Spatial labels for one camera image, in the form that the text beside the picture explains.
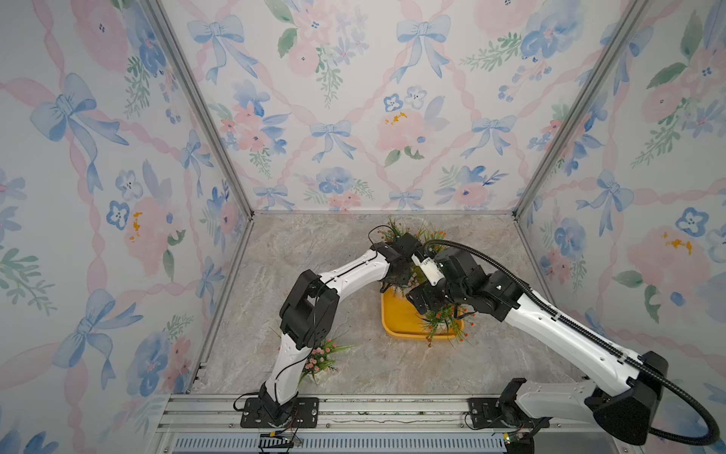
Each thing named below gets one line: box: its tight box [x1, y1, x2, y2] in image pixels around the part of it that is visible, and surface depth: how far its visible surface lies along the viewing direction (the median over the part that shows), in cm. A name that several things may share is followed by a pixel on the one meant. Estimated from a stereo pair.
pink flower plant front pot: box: [296, 338, 353, 389], surface depth 70 cm
